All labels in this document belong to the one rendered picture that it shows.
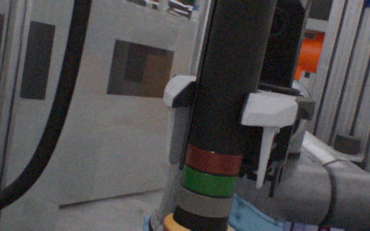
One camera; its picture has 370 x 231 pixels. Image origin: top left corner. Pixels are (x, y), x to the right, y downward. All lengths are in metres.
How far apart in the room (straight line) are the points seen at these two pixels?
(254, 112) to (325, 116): 0.99
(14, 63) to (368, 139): 0.88
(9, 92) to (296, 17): 0.80
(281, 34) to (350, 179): 0.27
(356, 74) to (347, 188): 0.68
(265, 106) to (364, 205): 0.35
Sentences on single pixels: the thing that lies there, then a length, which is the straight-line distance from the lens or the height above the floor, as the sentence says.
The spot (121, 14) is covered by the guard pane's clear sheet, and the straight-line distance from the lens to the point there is 1.31.
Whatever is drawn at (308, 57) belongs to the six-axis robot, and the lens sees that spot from 4.35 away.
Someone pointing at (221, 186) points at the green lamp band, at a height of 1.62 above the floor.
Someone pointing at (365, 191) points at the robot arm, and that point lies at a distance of 0.57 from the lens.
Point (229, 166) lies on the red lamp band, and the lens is 0.25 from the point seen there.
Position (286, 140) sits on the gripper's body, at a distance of 0.36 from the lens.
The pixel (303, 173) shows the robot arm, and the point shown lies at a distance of 0.54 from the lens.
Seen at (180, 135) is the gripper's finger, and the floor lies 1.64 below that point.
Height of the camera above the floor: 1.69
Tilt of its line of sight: 8 degrees down
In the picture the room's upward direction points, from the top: 11 degrees clockwise
